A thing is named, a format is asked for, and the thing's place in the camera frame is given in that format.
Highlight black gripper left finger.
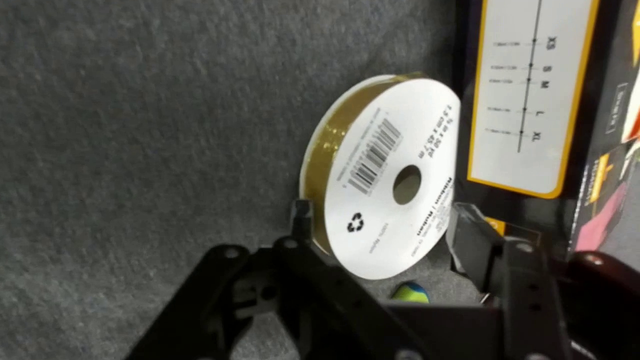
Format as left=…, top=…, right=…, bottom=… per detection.
left=288, top=199, right=350, bottom=273

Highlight black printed cardboard box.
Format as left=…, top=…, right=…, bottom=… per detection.
left=453, top=0, right=640, bottom=268

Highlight green blue handled scissors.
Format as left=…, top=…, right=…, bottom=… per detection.
left=388, top=279, right=432, bottom=307

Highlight gold ribbon spool white disc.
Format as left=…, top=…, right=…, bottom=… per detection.
left=296, top=72, right=464, bottom=283

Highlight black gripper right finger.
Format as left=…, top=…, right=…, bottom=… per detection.
left=450, top=200, right=512, bottom=296

